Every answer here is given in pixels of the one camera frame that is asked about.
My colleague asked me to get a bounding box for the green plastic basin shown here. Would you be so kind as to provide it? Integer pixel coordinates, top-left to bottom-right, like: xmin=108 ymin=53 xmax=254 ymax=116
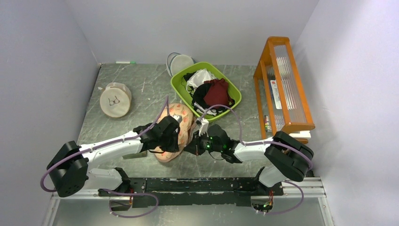
xmin=171 ymin=62 xmax=242 ymax=122

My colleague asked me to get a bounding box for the grey-rimmed white mesh bag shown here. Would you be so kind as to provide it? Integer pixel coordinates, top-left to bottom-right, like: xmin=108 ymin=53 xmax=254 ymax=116
xmin=166 ymin=52 xmax=196 ymax=77

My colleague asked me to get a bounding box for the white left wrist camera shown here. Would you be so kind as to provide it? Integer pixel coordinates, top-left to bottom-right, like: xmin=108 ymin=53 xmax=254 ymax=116
xmin=172 ymin=114 xmax=183 ymax=123

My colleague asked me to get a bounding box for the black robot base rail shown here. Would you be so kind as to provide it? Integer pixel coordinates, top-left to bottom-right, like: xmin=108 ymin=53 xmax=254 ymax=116
xmin=98 ymin=177 xmax=284 ymax=208

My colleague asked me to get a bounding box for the white red packet in rack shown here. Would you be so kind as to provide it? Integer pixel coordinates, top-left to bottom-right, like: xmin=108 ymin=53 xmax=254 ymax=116
xmin=270 ymin=80 xmax=282 ymax=110

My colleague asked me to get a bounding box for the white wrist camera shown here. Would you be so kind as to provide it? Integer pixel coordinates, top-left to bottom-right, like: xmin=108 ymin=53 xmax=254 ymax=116
xmin=195 ymin=118 xmax=209 ymax=136
xmin=172 ymin=114 xmax=183 ymax=123

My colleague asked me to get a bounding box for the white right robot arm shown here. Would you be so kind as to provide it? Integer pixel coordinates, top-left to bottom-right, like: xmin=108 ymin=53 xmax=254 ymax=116
xmin=184 ymin=125 xmax=314 ymax=195

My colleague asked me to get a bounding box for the black bra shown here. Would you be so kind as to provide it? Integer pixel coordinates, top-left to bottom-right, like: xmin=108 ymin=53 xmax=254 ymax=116
xmin=183 ymin=73 xmax=227 ymax=114

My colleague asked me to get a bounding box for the orange wooden rack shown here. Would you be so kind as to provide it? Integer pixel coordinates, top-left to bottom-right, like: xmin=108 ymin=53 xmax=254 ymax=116
xmin=253 ymin=36 xmax=315 ymax=144

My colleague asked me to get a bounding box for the round white mesh laundry bag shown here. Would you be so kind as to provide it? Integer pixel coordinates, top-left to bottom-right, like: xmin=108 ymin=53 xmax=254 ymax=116
xmin=98 ymin=82 xmax=132 ymax=118

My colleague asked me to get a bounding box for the maroon bra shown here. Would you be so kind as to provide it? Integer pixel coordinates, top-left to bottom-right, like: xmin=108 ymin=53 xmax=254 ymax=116
xmin=204 ymin=78 xmax=235 ymax=107

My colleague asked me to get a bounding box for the white green marker pen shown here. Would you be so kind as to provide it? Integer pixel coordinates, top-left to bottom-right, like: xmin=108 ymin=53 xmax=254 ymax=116
xmin=115 ymin=61 xmax=136 ymax=64

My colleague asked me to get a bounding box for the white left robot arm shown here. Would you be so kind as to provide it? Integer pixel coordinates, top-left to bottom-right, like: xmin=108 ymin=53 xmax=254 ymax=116
xmin=40 ymin=115 xmax=183 ymax=197

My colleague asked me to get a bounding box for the white striped garment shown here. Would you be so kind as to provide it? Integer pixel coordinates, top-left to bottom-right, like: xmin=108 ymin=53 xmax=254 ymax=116
xmin=193 ymin=102 xmax=219 ymax=116

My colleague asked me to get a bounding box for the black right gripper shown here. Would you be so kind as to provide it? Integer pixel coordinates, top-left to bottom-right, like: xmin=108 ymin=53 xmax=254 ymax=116
xmin=184 ymin=129 xmax=223 ymax=156

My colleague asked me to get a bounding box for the pink tulip-print laundry bag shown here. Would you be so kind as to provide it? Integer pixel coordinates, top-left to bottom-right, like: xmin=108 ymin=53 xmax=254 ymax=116
xmin=154 ymin=103 xmax=194 ymax=162

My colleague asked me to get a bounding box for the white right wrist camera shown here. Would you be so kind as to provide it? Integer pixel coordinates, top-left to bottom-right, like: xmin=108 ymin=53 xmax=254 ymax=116
xmin=195 ymin=118 xmax=209 ymax=136

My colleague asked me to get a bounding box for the white lace bra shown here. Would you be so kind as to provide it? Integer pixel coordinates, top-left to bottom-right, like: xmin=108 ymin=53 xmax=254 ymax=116
xmin=184 ymin=69 xmax=216 ymax=92

